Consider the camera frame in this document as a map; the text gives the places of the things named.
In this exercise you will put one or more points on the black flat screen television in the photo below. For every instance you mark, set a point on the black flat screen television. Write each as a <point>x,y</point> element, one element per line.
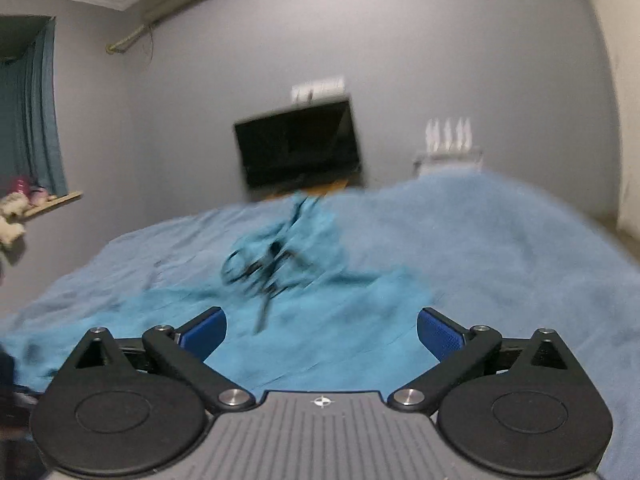
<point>299,144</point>

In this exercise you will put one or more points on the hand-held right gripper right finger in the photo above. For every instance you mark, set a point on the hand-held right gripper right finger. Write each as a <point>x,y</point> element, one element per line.
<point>440,338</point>

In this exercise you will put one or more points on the blue bed blanket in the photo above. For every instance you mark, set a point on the blue bed blanket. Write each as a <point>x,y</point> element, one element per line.
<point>500,240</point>

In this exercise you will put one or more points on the white router with antennas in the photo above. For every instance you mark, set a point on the white router with antennas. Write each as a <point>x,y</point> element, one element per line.
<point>448,135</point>

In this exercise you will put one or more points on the wooden television stand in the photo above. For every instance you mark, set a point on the wooden television stand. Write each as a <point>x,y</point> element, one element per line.
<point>320,189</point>

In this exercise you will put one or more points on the wooden window ledge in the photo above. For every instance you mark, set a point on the wooden window ledge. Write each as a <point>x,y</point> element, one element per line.
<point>55,202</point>

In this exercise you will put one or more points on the white door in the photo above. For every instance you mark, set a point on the white door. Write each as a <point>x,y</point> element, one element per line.
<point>625,110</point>

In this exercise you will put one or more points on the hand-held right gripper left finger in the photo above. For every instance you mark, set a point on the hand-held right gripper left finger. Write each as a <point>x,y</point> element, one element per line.
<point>204,334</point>

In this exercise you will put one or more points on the air conditioner pipe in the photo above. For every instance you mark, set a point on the air conditioner pipe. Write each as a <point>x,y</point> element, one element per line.
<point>127,40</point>

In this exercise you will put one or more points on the teal large shirt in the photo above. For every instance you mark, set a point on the teal large shirt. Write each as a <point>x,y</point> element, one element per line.
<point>320,340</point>

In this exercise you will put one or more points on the blue curtain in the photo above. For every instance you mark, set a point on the blue curtain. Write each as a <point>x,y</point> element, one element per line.
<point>32,120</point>

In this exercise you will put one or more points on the dark cloth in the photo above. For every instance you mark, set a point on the dark cloth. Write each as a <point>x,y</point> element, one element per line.
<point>12,395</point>

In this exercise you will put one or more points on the plush toys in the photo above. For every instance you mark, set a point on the plush toys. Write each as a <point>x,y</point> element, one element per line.
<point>12,210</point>

